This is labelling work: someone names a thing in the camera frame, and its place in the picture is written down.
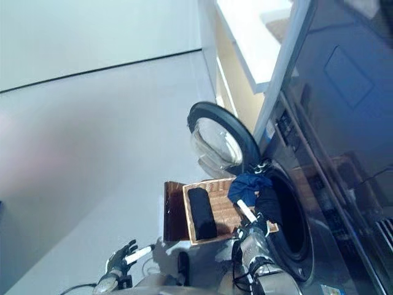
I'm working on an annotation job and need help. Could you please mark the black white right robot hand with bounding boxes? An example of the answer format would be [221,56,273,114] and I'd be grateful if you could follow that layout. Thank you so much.
[235,199,271,238]

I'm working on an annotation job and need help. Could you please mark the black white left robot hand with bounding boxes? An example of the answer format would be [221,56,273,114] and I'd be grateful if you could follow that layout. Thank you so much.
[106,239,154,273]

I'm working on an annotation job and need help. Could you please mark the dark blue cloth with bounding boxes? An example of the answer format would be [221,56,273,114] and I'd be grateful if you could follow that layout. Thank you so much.
[227,173,274,207]

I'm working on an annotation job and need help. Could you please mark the round glass washing machine door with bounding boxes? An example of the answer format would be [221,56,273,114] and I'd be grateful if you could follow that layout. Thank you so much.
[186,101,263,178]

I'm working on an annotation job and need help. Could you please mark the rectangular wicker basket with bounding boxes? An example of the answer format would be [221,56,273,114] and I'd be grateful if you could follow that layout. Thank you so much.
[182,176,279,246]

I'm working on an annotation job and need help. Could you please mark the silver right robot leg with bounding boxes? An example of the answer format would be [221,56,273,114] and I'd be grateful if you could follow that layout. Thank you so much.
[214,239,243,286]

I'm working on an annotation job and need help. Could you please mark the silver robot leg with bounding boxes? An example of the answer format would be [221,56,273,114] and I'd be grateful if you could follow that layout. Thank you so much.
[134,251,191,288]
[214,239,243,286]

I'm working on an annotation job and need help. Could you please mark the silver left robot leg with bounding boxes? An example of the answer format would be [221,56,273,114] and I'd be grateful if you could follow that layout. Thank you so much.
[134,251,191,288]

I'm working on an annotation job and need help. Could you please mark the glossy dark brown stool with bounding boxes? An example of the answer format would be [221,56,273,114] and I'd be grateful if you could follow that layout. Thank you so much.
[162,181,191,243]

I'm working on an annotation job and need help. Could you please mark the grey robot torso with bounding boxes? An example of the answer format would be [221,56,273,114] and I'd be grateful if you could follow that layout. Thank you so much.
[116,284,308,295]

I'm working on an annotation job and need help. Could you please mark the white counter cabinet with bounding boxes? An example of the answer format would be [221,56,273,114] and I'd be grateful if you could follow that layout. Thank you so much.
[198,0,292,124]

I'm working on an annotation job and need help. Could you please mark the small wicker basket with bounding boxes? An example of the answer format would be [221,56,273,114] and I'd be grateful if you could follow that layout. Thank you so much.
[265,17,292,47]

